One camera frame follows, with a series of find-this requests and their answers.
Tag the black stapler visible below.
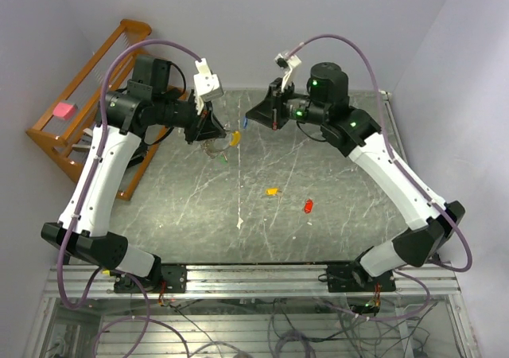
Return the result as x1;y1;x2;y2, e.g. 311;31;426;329
127;142;149;169

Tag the large keyring yellow handle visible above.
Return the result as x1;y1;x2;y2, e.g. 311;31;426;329
200;130;241;158

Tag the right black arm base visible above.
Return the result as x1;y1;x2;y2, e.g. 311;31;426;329
317;261;396;293

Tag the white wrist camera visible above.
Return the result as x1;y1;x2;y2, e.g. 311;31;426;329
274;52;301;92
193;58;223;115

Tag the pink eraser block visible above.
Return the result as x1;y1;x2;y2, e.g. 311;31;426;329
52;101;78;120

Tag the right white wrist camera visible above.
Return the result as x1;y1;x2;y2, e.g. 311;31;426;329
274;52;301;92

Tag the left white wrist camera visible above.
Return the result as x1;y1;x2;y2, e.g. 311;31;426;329
193;58;223;115

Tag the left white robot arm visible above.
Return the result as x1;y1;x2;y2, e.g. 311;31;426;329
41;54;227;292

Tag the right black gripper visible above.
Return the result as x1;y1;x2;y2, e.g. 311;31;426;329
247;76;329;130

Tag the green key tag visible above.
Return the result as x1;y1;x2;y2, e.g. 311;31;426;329
217;154;227;164

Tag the red tag key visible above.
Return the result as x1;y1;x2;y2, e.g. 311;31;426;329
303;199;314;214

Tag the aluminium frame rail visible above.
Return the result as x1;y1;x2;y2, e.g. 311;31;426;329
42;261;462;298

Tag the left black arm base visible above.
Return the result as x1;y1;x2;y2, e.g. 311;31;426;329
113;263;188;294

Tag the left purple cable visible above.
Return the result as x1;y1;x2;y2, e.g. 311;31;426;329
55;39;206;358

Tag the yellow tag key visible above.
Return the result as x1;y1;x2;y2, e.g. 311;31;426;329
265;187;283;197

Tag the wooden tiered rack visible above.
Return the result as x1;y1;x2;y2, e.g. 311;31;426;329
26;18;188;202

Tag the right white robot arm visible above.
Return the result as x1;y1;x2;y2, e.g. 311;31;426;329
246;62;465;291

